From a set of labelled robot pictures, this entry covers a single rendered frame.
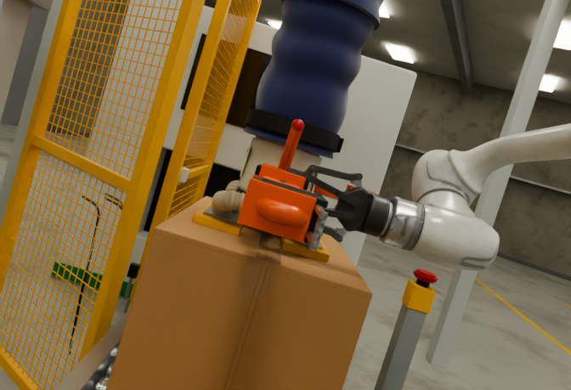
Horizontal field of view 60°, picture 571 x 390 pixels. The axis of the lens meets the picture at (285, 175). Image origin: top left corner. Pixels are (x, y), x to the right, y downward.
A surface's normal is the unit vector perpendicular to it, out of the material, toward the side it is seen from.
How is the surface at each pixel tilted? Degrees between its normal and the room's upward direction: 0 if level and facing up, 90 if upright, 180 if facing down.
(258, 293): 89
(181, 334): 89
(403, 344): 90
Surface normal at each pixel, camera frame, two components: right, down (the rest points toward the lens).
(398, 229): 0.00, 0.07
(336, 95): 0.77, -0.03
